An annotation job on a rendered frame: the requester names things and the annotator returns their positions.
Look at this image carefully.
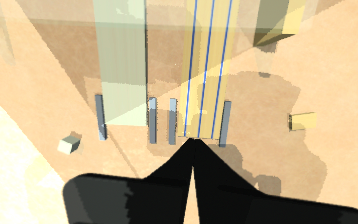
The small white cube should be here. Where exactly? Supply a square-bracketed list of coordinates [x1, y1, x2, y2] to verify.
[57, 135, 81, 154]

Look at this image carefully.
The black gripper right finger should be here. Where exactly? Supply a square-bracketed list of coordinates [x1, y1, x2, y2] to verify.
[193, 139, 358, 224]

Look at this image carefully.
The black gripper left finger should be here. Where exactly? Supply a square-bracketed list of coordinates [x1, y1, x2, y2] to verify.
[62, 138, 196, 224]

